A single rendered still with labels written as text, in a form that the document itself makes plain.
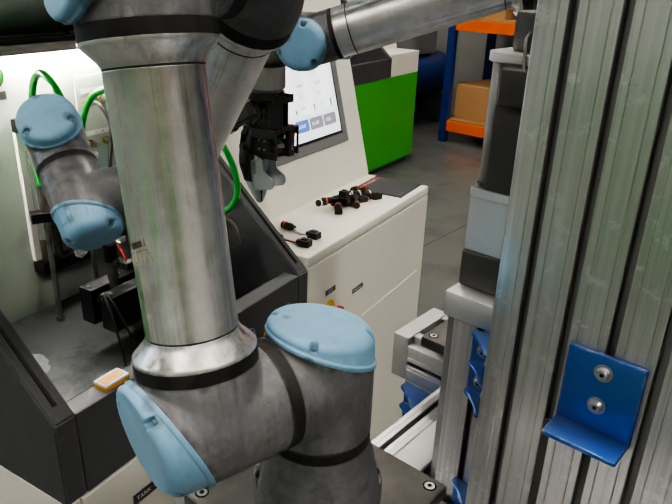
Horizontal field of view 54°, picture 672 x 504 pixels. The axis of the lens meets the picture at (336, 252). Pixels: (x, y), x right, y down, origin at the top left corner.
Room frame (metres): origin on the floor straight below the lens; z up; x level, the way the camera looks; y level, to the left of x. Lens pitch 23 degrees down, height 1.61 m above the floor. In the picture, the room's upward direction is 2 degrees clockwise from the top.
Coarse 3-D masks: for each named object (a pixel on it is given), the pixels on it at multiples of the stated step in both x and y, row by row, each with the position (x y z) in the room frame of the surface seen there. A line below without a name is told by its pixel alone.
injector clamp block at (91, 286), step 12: (120, 276) 1.28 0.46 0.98; (132, 276) 1.30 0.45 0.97; (84, 288) 1.21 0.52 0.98; (96, 288) 1.22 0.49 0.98; (108, 288) 1.24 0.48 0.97; (120, 288) 1.22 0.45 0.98; (132, 288) 1.22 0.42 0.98; (84, 300) 1.21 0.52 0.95; (96, 300) 1.21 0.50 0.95; (108, 300) 1.18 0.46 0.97; (120, 300) 1.19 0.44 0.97; (132, 300) 1.22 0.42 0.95; (84, 312) 1.22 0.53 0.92; (96, 312) 1.21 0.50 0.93; (108, 312) 1.18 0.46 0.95; (120, 312) 1.19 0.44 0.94; (132, 312) 1.21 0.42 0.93; (108, 324) 1.18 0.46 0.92; (120, 324) 1.18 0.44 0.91; (132, 324) 1.32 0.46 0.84
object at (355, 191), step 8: (344, 192) 1.76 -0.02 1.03; (352, 192) 1.82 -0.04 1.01; (360, 192) 1.84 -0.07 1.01; (368, 192) 1.87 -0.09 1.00; (376, 192) 1.86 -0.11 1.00; (320, 200) 1.73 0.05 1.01; (328, 200) 1.74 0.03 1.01; (336, 200) 1.76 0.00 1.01; (344, 200) 1.75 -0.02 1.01; (352, 200) 1.78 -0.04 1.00; (360, 200) 1.82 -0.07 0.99; (336, 208) 1.69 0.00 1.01
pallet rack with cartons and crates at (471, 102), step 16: (496, 16) 6.59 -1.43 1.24; (512, 16) 6.63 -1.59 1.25; (448, 32) 6.74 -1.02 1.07; (480, 32) 6.52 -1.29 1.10; (496, 32) 6.41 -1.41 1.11; (512, 32) 6.31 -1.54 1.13; (448, 48) 6.73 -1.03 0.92; (448, 64) 6.72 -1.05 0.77; (448, 80) 6.70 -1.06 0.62; (480, 80) 7.10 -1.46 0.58; (448, 96) 6.69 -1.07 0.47; (464, 96) 6.76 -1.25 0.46; (480, 96) 6.62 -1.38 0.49; (448, 112) 6.71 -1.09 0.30; (464, 112) 6.74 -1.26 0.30; (480, 112) 6.61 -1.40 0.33; (448, 128) 6.67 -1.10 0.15; (464, 128) 6.56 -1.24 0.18; (480, 128) 6.44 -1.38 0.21
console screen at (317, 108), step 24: (288, 72) 1.86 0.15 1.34; (312, 72) 1.96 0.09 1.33; (336, 72) 2.08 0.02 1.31; (312, 96) 1.94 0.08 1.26; (336, 96) 2.05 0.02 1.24; (288, 120) 1.81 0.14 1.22; (312, 120) 1.91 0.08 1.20; (336, 120) 2.02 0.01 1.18; (312, 144) 1.88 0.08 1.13; (336, 144) 1.99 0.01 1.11
